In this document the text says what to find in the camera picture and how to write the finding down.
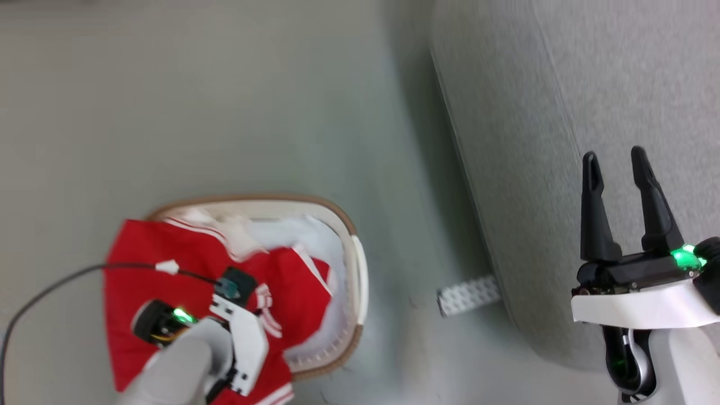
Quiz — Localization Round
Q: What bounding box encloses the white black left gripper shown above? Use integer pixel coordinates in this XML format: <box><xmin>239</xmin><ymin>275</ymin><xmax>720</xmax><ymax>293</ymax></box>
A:
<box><xmin>132</xmin><ymin>292</ymin><xmax>269</xmax><ymax>397</ymax></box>

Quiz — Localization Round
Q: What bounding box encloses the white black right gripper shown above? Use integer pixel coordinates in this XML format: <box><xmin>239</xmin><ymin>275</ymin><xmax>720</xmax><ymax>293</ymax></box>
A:
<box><xmin>571</xmin><ymin>146</ymin><xmax>720</xmax><ymax>328</ymax></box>

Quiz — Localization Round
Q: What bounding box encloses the red garment with white stripes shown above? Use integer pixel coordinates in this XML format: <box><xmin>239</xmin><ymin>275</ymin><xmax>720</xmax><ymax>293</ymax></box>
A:
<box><xmin>103</xmin><ymin>218</ymin><xmax>335</xmax><ymax>405</ymax></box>

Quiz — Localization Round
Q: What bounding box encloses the white laundry basket brown rim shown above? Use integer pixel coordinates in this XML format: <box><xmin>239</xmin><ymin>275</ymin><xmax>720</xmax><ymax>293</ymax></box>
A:
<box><xmin>145</xmin><ymin>194</ymin><xmax>370</xmax><ymax>379</ymax></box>

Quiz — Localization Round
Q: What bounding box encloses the grey fabric sofa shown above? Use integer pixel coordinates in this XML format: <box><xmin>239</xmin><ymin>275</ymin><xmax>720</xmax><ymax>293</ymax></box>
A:
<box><xmin>430</xmin><ymin>0</ymin><xmax>720</xmax><ymax>372</ymax></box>

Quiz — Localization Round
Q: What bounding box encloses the white perforated strip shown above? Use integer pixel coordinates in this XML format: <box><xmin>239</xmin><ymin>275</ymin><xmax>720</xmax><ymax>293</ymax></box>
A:
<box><xmin>437</xmin><ymin>274</ymin><xmax>502</xmax><ymax>317</ymax></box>

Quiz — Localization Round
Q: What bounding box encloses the thin black cable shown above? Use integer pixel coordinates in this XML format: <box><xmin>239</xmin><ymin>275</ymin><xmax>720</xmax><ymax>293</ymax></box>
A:
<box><xmin>0</xmin><ymin>262</ymin><xmax>223</xmax><ymax>405</ymax></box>

